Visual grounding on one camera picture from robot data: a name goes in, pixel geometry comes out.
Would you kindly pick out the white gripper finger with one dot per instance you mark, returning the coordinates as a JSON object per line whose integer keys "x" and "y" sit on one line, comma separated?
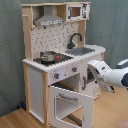
{"x": 105, "y": 87}

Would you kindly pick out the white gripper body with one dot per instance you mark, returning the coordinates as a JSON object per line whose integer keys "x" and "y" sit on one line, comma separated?
{"x": 98, "y": 69}

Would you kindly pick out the white oven door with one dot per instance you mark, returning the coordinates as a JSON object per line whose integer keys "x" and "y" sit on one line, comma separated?
{"x": 63, "y": 102}

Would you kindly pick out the red stove knob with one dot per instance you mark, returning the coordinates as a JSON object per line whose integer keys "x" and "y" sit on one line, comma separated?
{"x": 56, "y": 75}
{"x": 74, "y": 69}

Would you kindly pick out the white toy microwave door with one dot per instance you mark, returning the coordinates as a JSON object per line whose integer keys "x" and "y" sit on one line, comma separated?
{"x": 78, "y": 11}

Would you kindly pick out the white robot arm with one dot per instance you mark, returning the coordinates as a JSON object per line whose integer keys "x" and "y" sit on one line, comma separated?
{"x": 109, "y": 78}

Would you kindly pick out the wooden toy kitchen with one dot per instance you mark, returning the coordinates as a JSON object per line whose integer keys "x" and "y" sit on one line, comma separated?
{"x": 39, "y": 78}

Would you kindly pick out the grey toy sink basin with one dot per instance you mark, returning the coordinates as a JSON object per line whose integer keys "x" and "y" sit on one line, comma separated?
{"x": 79, "y": 51}

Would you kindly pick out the black toy faucet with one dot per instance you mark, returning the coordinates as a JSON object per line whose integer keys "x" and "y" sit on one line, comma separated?
{"x": 73, "y": 39}

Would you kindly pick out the black toy stovetop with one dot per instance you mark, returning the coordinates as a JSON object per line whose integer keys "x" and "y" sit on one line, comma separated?
{"x": 58, "y": 59}

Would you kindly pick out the small steel toy pot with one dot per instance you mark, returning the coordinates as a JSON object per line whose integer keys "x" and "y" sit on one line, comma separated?
{"x": 47, "y": 56}

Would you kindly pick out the grey range hood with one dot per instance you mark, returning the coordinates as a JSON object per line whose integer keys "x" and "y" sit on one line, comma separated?
{"x": 48, "y": 18}

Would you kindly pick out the white dishwasher door with handle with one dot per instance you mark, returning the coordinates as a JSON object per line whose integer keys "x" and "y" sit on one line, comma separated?
{"x": 88, "y": 84}

